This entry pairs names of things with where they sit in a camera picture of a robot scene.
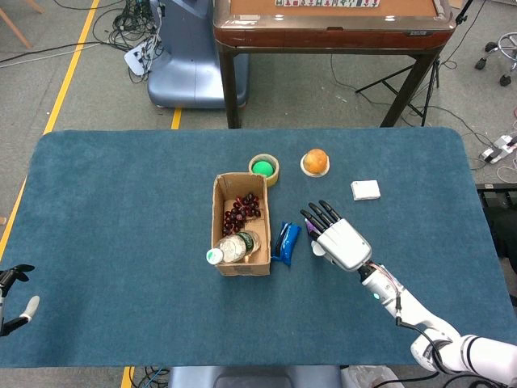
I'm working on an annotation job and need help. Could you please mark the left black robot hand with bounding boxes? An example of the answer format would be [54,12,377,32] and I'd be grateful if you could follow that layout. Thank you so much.
[0,264,41,337]

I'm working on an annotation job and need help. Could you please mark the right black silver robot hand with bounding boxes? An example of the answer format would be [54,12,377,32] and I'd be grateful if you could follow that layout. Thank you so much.
[299,200,372,272]

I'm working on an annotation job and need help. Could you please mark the purple white cream tube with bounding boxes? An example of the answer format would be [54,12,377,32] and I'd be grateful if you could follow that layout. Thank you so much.
[303,217,326,258]

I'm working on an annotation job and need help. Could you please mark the red grape bunch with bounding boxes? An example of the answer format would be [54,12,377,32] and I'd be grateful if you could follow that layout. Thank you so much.
[221,192,262,238]

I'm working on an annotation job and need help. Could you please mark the transparent water bottle green label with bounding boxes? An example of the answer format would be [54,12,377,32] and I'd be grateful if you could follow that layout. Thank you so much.
[205,230,263,267]

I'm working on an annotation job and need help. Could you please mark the small white card box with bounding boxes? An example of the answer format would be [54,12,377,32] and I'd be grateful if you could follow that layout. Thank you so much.
[350,179,382,202]

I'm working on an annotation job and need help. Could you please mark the open cardboard box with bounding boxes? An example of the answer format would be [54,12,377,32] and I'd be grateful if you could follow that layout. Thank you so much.
[211,171,272,277]

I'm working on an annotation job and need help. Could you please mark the blue snack packet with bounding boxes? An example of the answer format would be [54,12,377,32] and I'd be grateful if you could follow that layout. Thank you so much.
[270,221,303,267]

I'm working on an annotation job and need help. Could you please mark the orange jelly cup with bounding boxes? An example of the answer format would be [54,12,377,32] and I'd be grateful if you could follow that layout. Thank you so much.
[300,148,330,179]

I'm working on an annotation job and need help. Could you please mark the beige tape roll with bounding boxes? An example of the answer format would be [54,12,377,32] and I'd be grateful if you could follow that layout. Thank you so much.
[248,153,281,188]

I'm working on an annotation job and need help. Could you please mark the green ball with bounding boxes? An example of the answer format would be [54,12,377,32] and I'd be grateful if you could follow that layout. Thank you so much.
[251,160,275,178]

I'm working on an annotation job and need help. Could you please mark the blue table mat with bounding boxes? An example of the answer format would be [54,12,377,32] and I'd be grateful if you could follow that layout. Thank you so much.
[0,127,514,369]

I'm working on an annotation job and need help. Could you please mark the black metal rack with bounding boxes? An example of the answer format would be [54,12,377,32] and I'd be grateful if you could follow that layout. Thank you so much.
[476,183,517,259]

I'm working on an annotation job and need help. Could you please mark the grey blue robot body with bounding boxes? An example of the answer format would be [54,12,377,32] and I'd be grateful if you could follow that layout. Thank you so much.
[167,365,344,388]

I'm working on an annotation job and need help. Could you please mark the black tripod stand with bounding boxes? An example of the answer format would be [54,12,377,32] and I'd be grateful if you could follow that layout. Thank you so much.
[355,0,477,127]

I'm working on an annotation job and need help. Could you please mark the brown mahjong table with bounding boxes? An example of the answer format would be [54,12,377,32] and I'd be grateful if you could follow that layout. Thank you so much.
[212,0,457,129]

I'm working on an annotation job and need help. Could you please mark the face-up mahjong tile row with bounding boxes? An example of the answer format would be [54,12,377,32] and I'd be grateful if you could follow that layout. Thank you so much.
[275,0,380,8]

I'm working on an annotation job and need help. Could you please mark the wheeled metal stool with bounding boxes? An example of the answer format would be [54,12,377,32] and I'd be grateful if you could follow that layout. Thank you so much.
[475,32,517,86]

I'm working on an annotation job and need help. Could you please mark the white power strip with plugs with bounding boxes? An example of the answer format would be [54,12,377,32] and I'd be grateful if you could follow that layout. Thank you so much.
[124,43,153,77]

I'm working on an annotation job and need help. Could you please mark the white chair wooden legs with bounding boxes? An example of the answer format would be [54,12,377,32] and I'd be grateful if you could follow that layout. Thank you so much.
[0,0,45,49]

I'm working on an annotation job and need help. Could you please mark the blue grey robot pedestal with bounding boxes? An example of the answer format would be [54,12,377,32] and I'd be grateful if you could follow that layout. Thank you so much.
[147,0,250,109]

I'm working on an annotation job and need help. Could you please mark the black floor cable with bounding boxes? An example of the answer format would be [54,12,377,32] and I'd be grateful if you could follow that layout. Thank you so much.
[0,40,134,65]

